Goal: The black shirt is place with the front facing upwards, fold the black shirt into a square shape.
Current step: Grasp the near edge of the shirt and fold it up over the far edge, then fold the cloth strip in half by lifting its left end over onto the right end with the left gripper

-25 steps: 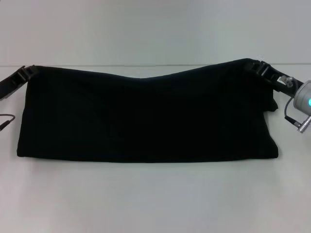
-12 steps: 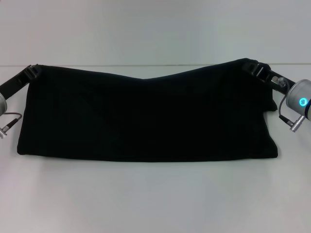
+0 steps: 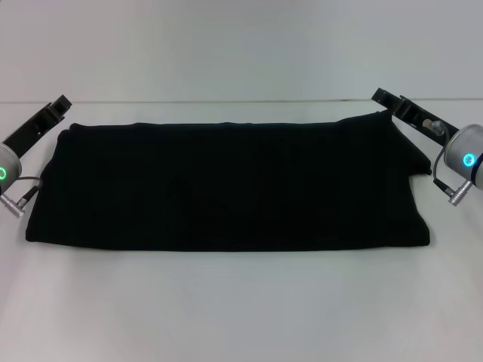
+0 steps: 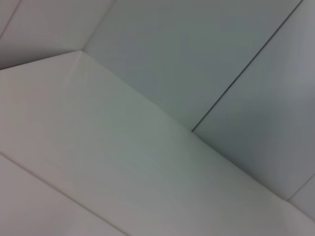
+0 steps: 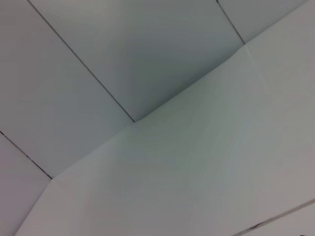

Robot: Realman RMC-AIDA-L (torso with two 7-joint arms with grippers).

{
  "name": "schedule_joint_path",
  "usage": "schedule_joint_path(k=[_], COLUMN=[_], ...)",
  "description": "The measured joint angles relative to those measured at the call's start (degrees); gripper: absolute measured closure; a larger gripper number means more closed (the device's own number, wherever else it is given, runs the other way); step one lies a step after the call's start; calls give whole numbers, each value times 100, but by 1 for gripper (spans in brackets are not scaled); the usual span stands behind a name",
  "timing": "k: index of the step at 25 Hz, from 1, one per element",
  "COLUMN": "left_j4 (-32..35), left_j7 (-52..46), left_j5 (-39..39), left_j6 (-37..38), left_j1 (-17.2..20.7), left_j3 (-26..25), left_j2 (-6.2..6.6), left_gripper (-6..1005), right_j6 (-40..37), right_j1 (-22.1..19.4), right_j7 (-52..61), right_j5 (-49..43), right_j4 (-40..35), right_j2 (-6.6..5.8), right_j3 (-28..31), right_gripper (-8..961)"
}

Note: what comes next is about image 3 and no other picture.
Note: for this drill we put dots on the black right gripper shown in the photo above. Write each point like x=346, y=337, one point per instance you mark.
x=422, y=120

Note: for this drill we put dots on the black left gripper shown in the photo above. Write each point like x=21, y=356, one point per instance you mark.
x=32, y=130

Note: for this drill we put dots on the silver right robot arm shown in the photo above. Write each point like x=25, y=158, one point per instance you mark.
x=468, y=154

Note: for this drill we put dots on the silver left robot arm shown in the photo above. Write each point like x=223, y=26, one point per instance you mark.
x=7, y=167

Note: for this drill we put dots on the black t-shirt with FREE print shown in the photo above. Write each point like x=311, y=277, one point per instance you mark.
x=226, y=188

